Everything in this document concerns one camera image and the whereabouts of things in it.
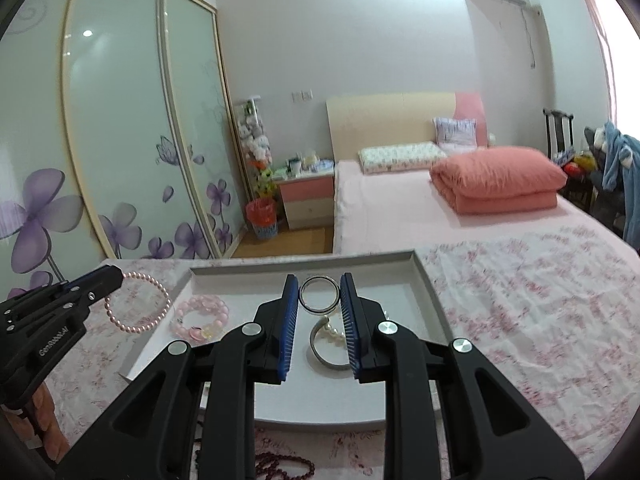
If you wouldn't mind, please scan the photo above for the dark red bead bracelet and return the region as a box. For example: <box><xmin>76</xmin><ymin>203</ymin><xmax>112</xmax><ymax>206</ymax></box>
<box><xmin>252</xmin><ymin>450</ymin><xmax>317</xmax><ymax>480</ymax></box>

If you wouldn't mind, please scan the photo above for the pink crystal bead bracelet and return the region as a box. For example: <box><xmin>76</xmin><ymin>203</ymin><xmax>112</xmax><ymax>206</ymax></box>
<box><xmin>168</xmin><ymin>294</ymin><xmax>231</xmax><ymax>345</ymax></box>

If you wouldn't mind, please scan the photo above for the silver cuff bangle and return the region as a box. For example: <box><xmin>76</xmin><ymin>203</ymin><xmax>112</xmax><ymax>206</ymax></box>
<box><xmin>308</xmin><ymin>316</ymin><xmax>349</xmax><ymax>372</ymax></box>

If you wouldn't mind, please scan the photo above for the red waste basket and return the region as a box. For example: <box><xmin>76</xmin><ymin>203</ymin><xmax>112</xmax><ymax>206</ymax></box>
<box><xmin>245</xmin><ymin>197</ymin><xmax>278</xmax><ymax>240</ymax></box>

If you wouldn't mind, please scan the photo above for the white mug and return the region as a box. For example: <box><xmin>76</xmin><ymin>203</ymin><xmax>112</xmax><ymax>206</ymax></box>
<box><xmin>288</xmin><ymin>158</ymin><xmax>303</xmax><ymax>176</ymax></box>

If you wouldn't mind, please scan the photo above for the pink floral tablecloth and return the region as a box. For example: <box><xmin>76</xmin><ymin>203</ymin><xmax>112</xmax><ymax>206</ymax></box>
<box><xmin>47</xmin><ymin>224</ymin><xmax>639</xmax><ymax>479</ymax></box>

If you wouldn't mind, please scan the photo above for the grey cardboard tray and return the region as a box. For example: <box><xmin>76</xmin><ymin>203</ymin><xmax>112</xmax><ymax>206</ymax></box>
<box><xmin>118</xmin><ymin>249</ymin><xmax>454</xmax><ymax>432</ymax></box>

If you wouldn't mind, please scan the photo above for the blue plush garment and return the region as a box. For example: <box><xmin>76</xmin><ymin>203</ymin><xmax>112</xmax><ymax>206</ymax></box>
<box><xmin>602</xmin><ymin>122</ymin><xmax>640</xmax><ymax>249</ymax></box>

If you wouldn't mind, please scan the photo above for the dark wooden chair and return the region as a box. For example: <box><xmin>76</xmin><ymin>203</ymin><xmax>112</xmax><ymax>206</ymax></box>
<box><xmin>542</xmin><ymin>108</ymin><xmax>574</xmax><ymax>158</ymax></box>

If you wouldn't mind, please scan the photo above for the plush toy hanging rack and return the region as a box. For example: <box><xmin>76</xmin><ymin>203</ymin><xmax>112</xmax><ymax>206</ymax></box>
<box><xmin>234</xmin><ymin>96</ymin><xmax>272</xmax><ymax>198</ymax></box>

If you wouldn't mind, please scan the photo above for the person's left hand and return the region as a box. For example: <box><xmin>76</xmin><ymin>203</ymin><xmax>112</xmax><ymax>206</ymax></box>
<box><xmin>1</xmin><ymin>382</ymin><xmax>70</xmax><ymax>464</ymax></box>

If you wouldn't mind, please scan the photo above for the white wall socket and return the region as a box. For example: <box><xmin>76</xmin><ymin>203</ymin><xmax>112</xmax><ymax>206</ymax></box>
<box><xmin>292</xmin><ymin>90</ymin><xmax>314</xmax><ymax>102</ymax></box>

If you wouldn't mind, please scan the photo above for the folded coral quilt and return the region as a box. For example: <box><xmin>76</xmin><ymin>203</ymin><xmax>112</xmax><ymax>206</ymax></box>
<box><xmin>430</xmin><ymin>146</ymin><xmax>567</xmax><ymax>214</ymax></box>

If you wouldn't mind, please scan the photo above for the lilac patterned pillow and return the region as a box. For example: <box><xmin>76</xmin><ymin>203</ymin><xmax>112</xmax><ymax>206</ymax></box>
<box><xmin>433</xmin><ymin>117</ymin><xmax>477</xmax><ymax>151</ymax></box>

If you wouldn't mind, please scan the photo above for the sliding floral wardrobe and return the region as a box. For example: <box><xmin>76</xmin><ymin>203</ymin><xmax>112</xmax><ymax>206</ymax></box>
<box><xmin>1</xmin><ymin>0</ymin><xmax>246</xmax><ymax>297</ymax></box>

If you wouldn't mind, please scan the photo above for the pink pearl bracelet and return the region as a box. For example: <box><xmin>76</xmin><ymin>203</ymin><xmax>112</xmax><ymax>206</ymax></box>
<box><xmin>104</xmin><ymin>271</ymin><xmax>173</xmax><ymax>335</ymax></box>

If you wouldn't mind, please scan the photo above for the pink curtain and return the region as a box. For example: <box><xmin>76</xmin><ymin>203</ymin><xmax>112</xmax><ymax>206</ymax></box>
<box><xmin>585</xmin><ymin>0</ymin><xmax>625</xmax><ymax>129</ymax></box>

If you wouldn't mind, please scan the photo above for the floral white pillow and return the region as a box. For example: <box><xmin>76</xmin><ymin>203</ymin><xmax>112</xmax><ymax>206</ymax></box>
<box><xmin>358</xmin><ymin>142</ymin><xmax>447</xmax><ymax>174</ymax></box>

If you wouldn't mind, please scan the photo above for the thin silver bangle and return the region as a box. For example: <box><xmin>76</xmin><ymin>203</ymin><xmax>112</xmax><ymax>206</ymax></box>
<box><xmin>298</xmin><ymin>275</ymin><xmax>341</xmax><ymax>315</ymax></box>

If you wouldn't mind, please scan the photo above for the pink bedside table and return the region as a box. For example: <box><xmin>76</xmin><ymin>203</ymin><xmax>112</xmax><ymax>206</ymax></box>
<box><xmin>278</xmin><ymin>169</ymin><xmax>334</xmax><ymax>230</ymax></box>

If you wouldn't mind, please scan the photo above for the bed with beige headboard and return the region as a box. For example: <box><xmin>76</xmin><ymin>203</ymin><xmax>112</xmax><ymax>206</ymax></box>
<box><xmin>326</xmin><ymin>92</ymin><xmax>601</xmax><ymax>255</ymax></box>

